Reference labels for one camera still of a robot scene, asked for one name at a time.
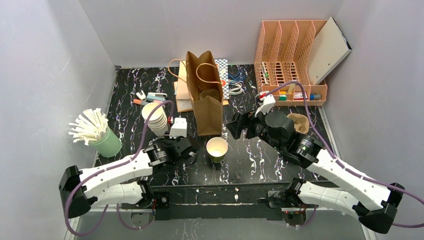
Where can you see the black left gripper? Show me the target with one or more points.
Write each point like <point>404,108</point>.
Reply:
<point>190,152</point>

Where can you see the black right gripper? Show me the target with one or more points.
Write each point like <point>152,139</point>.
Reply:
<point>245,124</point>

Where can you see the cardboard cup carrier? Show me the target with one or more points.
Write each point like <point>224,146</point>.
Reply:
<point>301,122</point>

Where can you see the green paper coffee cup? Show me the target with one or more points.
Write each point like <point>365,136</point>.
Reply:
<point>216,148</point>

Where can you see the brown paper bag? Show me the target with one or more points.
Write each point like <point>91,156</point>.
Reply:
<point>205,92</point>

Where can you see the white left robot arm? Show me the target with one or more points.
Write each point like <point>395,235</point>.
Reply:
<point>82,189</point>

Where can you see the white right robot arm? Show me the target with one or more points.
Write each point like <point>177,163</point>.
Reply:
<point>373,204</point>

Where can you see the stack of white lids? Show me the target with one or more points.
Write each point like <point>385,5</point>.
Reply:
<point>157,120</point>

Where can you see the orange file organizer rack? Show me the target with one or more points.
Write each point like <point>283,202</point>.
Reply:
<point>282,55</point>

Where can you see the checkered paper sheet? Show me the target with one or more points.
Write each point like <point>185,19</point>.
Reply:
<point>222,66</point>

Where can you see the green cup of stirrers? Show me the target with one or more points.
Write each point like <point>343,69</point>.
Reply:
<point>92,128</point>

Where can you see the white folder board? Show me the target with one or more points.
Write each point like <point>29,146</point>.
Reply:
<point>329,48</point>

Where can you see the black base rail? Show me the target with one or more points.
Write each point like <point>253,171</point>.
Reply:
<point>229,195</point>

